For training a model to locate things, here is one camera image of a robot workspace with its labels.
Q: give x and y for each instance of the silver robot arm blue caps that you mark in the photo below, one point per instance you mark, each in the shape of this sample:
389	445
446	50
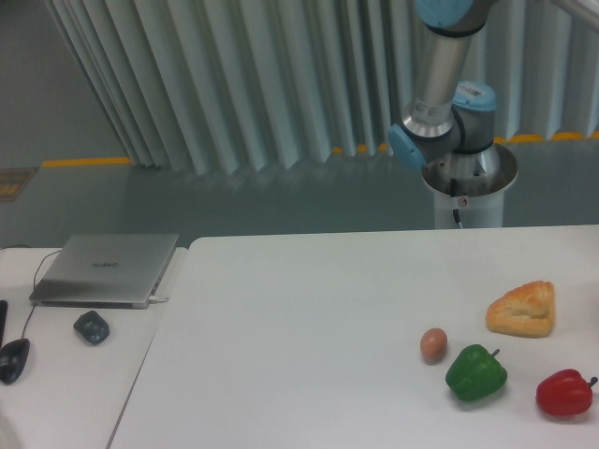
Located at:
437	89

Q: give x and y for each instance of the green bell pepper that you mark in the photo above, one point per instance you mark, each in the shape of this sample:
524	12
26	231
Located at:
475	374

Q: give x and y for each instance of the red bell pepper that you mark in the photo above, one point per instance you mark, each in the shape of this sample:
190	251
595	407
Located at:
565	393

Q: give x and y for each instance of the brown egg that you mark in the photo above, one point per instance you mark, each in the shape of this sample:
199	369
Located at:
433	345

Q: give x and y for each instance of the white pleated curtain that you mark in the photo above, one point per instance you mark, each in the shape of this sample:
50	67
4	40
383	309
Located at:
208	86

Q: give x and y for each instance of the silver closed laptop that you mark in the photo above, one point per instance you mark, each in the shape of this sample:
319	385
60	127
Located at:
106	271

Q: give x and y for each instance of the dark grey crumpled object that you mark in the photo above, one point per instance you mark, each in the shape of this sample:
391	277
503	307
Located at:
92	327

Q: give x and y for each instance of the golden pastry bread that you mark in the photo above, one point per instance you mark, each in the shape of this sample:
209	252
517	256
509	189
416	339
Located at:
527	311

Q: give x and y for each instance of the black device at left edge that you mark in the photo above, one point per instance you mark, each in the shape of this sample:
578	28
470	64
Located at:
3	319

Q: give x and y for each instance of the black computer mouse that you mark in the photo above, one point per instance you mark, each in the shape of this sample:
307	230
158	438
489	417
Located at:
14	357

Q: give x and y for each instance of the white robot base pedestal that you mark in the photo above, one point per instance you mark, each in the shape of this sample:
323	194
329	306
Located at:
468	189

